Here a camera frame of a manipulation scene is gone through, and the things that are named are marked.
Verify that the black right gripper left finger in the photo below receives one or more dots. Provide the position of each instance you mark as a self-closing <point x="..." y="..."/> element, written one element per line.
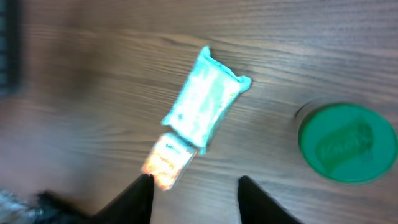
<point x="133" y="205"/>

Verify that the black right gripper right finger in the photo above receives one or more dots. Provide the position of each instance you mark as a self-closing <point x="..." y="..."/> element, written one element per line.
<point x="257" y="207"/>

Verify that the orange small packet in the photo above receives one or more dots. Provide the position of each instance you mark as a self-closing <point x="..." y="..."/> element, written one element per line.
<point x="167" y="159"/>

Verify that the green lid jar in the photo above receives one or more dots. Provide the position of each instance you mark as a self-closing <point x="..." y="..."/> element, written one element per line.
<point x="344" y="141"/>

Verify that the teal snack packet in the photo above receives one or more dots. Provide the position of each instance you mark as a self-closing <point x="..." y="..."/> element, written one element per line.
<point x="205" y="98"/>

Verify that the grey plastic mesh basket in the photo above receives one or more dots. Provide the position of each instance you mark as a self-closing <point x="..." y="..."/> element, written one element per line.
<point x="10" y="46"/>

